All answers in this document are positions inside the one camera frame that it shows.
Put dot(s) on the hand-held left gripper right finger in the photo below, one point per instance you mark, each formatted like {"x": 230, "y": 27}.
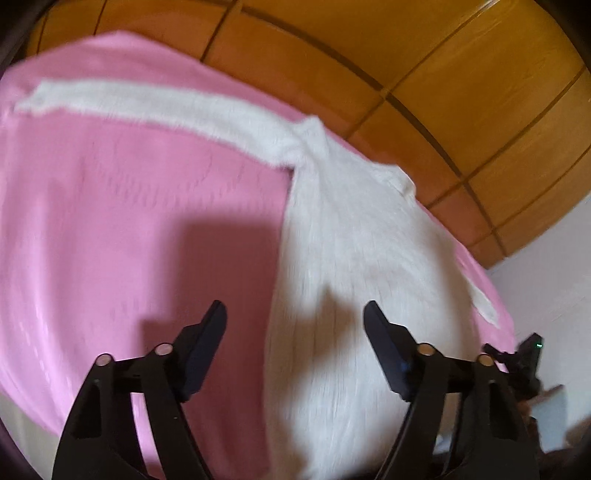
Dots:
{"x": 388, "y": 350}

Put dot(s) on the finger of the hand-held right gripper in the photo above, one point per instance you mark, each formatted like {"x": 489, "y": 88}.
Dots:
{"x": 497, "y": 355}

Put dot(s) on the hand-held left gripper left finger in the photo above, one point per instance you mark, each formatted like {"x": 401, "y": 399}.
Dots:
{"x": 203, "y": 355}

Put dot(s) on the white knitted sweater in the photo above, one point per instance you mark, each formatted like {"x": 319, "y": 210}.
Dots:
{"x": 351, "y": 258}

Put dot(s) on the pink bed sheet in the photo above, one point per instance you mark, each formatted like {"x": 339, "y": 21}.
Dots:
{"x": 115, "y": 240}

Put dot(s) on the wooden wardrobe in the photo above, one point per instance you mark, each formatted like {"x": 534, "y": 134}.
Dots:
{"x": 461, "y": 92}

